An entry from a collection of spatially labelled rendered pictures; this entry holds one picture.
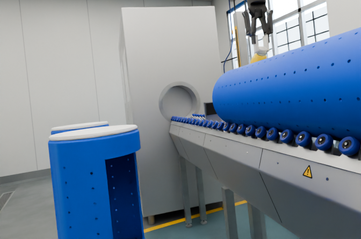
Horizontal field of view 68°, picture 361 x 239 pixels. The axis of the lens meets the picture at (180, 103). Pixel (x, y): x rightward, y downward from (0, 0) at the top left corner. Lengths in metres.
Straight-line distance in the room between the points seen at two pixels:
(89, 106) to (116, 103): 0.51
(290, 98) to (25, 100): 5.07
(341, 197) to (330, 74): 0.27
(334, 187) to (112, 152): 0.57
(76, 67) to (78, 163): 4.77
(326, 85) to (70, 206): 0.73
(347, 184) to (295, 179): 0.17
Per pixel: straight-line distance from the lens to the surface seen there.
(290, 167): 0.86
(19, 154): 5.56
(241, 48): 1.99
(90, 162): 0.81
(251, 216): 1.60
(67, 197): 0.87
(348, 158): 0.72
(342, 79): 0.65
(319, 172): 0.77
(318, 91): 0.70
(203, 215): 2.59
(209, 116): 1.71
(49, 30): 5.69
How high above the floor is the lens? 1.10
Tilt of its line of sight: level
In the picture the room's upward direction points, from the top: 6 degrees counter-clockwise
